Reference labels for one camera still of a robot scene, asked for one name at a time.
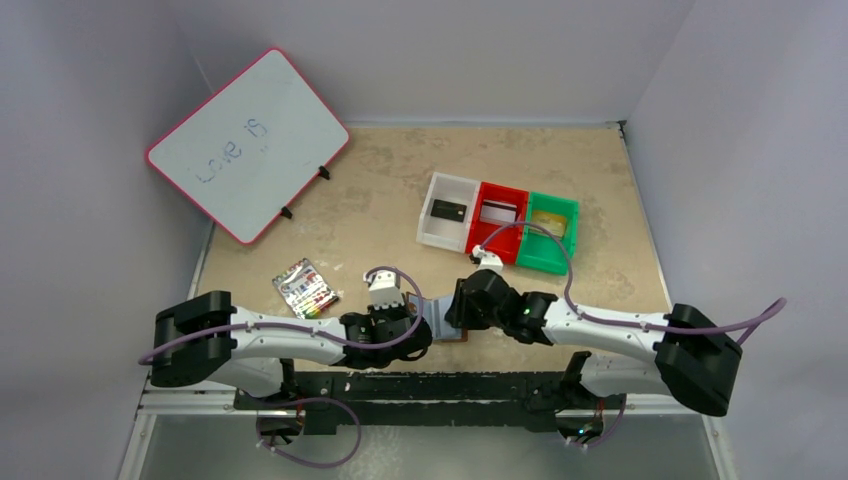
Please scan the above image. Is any silver credit card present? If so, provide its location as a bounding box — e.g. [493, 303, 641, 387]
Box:
[479, 200, 518, 225]

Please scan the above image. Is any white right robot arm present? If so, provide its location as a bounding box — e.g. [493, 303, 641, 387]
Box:
[444, 269, 742, 417]

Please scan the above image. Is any white plastic bin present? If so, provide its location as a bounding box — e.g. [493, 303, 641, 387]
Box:
[416, 172, 481, 252]

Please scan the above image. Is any gold credit card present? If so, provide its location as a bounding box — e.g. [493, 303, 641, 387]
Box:
[529, 210, 569, 239]

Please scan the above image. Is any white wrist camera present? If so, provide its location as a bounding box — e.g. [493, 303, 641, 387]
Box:
[363, 269, 405, 310]
[469, 245, 504, 272]

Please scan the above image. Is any brown leather card holder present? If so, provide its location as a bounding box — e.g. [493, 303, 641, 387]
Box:
[406, 292, 468, 343]

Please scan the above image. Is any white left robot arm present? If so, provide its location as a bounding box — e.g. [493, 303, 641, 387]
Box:
[139, 291, 433, 398]

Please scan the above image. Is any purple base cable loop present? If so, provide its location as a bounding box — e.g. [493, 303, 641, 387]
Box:
[254, 397, 363, 469]

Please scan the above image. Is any black credit card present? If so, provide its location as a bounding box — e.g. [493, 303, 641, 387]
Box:
[429, 199, 467, 223]

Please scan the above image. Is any pink framed whiteboard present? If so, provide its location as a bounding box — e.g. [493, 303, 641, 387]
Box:
[146, 47, 350, 245]

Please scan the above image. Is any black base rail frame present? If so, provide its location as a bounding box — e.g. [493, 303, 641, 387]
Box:
[231, 363, 639, 438]

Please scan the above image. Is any red plastic bin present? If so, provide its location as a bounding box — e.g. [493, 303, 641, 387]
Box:
[465, 182, 529, 264]

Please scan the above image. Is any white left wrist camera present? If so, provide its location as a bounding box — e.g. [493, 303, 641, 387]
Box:
[363, 269, 405, 310]

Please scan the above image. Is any pack of coloured markers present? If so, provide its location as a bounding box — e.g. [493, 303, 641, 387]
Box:
[271, 258, 340, 319]

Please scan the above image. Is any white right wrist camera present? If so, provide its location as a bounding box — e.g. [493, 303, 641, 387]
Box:
[469, 245, 504, 272]

